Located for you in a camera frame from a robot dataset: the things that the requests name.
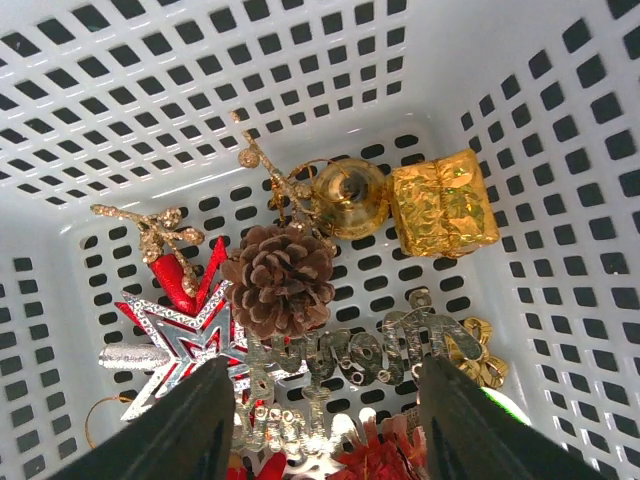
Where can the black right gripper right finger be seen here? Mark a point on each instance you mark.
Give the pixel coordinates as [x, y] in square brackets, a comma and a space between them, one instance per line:
[469, 436]

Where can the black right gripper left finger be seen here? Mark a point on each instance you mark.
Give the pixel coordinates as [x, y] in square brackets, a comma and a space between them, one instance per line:
[185, 435]

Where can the wooden merry christmas sign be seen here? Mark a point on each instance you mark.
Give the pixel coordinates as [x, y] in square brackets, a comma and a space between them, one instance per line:
[360, 357]

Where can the red foil gift box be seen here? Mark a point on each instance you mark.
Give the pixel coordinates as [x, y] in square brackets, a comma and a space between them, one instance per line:
[394, 449]

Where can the silver red star ornament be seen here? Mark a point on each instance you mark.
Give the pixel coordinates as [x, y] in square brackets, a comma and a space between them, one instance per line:
[180, 344]

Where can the white snowman ornament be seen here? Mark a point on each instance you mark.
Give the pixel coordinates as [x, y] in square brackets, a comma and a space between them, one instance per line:
[270, 464]

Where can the brown pine cone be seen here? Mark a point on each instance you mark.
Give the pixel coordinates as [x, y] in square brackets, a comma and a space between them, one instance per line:
[279, 282]

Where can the red leaf gold sprig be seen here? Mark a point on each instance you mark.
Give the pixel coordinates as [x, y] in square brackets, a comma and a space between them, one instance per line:
[159, 239]

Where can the gold foil gift box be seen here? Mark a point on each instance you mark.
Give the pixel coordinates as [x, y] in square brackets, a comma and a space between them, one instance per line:
[441, 207]

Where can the gold glitter berry sprig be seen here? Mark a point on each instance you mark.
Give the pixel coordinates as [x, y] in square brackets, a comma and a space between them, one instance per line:
[292, 193]

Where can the gold bell ornament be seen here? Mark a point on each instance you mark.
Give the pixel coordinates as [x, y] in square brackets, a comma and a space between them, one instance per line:
[350, 199]

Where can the white plastic basket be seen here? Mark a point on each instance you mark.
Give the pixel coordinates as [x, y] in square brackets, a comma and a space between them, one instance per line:
[141, 105]

